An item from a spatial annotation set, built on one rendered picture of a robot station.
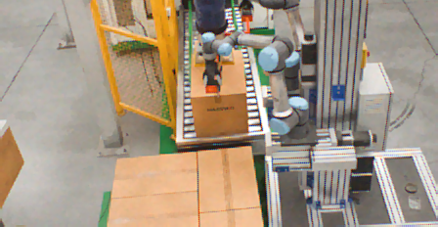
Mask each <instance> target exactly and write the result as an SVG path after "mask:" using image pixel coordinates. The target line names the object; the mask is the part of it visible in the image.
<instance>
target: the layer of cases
mask: <svg viewBox="0 0 438 227"><path fill-rule="evenodd" d="M108 220H109V221H108V226H107V227H264V226H263V221H262V212H261V208H260V200H259V195H258V190H257V181H256V176H255V167H254V163H253V158H252V149H251V146H247V147H239V148H226V149H218V150H211V151H197V152H189V153H183V154H168V155H161V156H146V157H139V158H125V159H117V160H116V170H115V174H114V177H113V187H112V191H111V200H110V205H109V217H108Z"/></svg>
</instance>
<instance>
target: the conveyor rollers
mask: <svg viewBox="0 0 438 227"><path fill-rule="evenodd" d="M225 10H226V19H227V20H229V26H227V30H226V31H228V32H235V28H234V19H233V15H232V8H228V9H225ZM235 11H236V15H237V23H238V28H239V29H242V27H241V18H240V10H239V8H235ZM185 34H189V13H185ZM198 35H199V33H197V29H196V16H195V12H193V54H194V53H195V41H198V39H197V36H198ZM184 40H185V43H184V44H185V48H184V49H185V52H184V54H185V57H184V59H185V61H184V64H189V63H190V59H189V36H185V39H184ZM241 50H242V55H243V58H244V59H247V51H246V48H245V47H244V46H241ZM244 67H245V71H246V80H247V83H245V85H246V92H247V99H251V100H247V112H248V113H249V114H248V119H250V120H249V121H248V124H249V132H261V130H262V129H261V127H250V126H258V125H260V119H257V118H259V114H258V113H252V112H258V108H257V106H255V105H256V103H257V102H256V100H255V99H254V98H255V93H254V88H253V87H251V86H252V84H253V82H252V77H251V74H250V65H249V63H248V61H244ZM184 69H185V70H184V75H185V76H184V77H185V78H184V79H185V82H184V85H185V87H186V88H184V91H185V93H184V97H185V99H187V100H184V104H185V106H184V110H185V112H188V113H184V117H185V119H184V123H185V125H192V124H195V123H194V120H193V119H187V118H193V113H192V106H189V105H191V104H192V103H191V99H190V97H191V89H190V67H184ZM249 80H250V81H249ZM184 131H185V133H187V132H195V126H187V127H184ZM184 138H185V139H190V138H196V134H195V133H189V134H184Z"/></svg>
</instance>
